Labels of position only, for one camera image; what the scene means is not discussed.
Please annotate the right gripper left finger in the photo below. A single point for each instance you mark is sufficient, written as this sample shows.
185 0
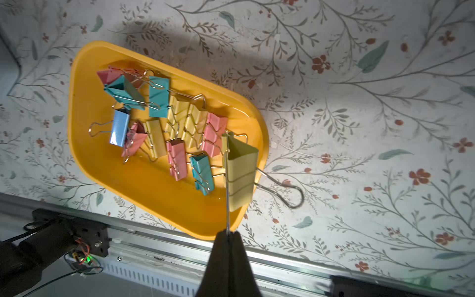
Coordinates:
215 282

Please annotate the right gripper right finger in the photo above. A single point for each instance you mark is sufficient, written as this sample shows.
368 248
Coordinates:
242 282

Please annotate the yellow binder clip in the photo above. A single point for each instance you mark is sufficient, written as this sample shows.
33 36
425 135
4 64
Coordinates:
156 139
194 126
240 162
176 117

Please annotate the yellow plastic storage box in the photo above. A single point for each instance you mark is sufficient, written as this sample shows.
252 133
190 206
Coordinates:
143 182

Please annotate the dark teal binder clip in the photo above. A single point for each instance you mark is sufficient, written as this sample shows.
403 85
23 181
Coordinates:
124 92

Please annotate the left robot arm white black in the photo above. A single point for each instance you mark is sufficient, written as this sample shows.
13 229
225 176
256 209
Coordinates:
25 257

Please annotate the pink binder clip in box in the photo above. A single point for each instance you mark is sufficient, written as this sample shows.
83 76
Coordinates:
215 126

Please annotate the yellow binder clip in box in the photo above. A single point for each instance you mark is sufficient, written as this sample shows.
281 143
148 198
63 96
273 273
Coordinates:
176 117

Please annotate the blue binder clip near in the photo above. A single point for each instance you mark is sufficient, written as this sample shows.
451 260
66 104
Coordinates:
118 130

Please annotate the pink binder clip small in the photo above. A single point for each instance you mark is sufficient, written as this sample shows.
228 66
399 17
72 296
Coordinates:
135 76

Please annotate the aluminium front rail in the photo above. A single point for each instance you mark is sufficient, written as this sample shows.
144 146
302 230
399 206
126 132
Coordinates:
175 263

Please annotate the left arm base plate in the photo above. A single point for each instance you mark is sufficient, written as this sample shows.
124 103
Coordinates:
91 232

